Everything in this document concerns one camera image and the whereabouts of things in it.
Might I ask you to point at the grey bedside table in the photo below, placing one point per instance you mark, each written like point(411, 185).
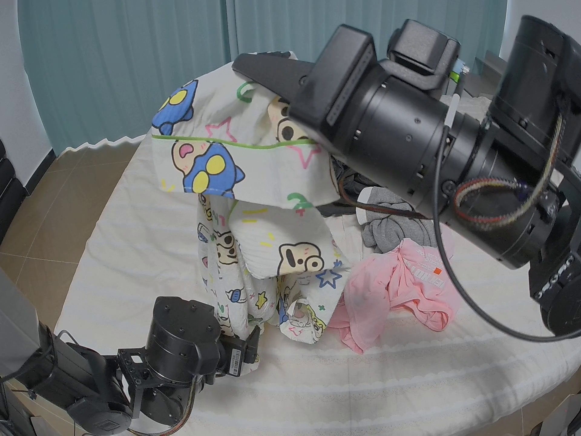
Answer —
point(488, 68)

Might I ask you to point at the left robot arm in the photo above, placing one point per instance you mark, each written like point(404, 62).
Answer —
point(177, 348)

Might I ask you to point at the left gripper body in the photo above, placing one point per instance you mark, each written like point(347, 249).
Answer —
point(227, 357)

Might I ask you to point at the white printed pyjama top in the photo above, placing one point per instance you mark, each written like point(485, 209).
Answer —
point(204, 121)

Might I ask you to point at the blue-green curtain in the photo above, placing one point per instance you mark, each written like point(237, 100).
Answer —
point(136, 39)

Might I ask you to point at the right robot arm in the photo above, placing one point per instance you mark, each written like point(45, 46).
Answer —
point(535, 84)

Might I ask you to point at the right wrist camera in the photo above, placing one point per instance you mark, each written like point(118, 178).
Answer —
point(422, 39)

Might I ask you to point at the pile of clothes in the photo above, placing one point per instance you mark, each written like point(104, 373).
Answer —
point(390, 234)

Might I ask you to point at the bed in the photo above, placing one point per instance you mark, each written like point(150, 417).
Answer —
point(408, 379)

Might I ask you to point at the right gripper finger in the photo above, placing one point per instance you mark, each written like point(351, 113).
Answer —
point(277, 71)

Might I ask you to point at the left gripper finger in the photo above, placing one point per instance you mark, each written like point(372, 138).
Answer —
point(254, 348)

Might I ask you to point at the pink printed T-shirt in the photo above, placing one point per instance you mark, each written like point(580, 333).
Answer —
point(372, 298)

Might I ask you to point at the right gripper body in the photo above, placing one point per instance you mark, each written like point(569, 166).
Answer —
point(386, 152)

